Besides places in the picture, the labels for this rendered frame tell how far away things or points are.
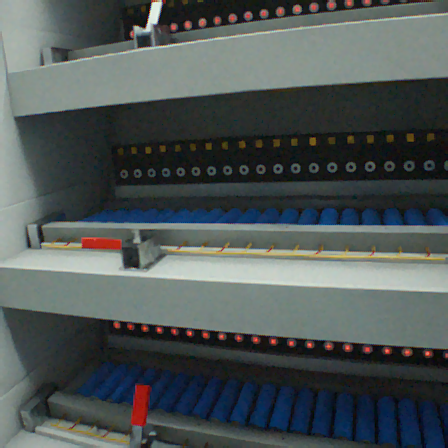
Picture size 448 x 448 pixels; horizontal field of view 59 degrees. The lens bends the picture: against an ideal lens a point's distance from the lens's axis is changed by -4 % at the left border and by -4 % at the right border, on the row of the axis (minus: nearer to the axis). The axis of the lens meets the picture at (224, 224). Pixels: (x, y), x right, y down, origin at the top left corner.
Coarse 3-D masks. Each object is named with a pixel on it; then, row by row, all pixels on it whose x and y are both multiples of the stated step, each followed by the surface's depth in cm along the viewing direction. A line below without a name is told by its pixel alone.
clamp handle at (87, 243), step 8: (136, 232) 35; (88, 240) 29; (96, 240) 29; (104, 240) 30; (112, 240) 31; (120, 240) 32; (136, 240) 36; (88, 248) 29; (96, 248) 29; (104, 248) 30; (112, 248) 31; (120, 248) 32
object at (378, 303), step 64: (64, 192) 49; (128, 192) 54; (192, 192) 51; (256, 192) 49; (320, 192) 47; (384, 192) 44; (0, 256) 40; (64, 256) 40; (192, 256) 38; (128, 320) 36; (192, 320) 34; (256, 320) 32; (320, 320) 30; (384, 320) 29
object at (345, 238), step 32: (64, 224) 43; (96, 224) 42; (128, 224) 41; (160, 224) 40; (192, 224) 39; (224, 224) 38; (256, 224) 37; (288, 224) 36; (320, 256) 33; (352, 256) 32; (384, 256) 31; (416, 256) 30
